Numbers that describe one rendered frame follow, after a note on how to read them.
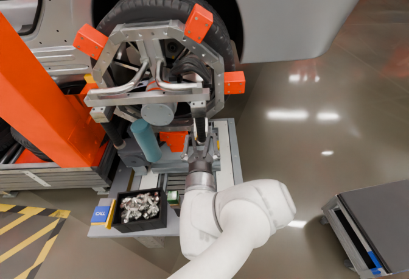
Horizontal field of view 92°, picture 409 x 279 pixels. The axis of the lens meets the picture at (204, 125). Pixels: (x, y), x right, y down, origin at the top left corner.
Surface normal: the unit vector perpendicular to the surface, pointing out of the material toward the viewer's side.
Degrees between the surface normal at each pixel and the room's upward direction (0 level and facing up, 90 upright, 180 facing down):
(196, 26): 90
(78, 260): 0
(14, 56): 90
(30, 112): 90
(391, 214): 0
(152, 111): 90
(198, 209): 26
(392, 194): 0
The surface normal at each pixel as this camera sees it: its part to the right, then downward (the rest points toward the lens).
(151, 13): 0.00, 0.74
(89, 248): -0.07, -0.67
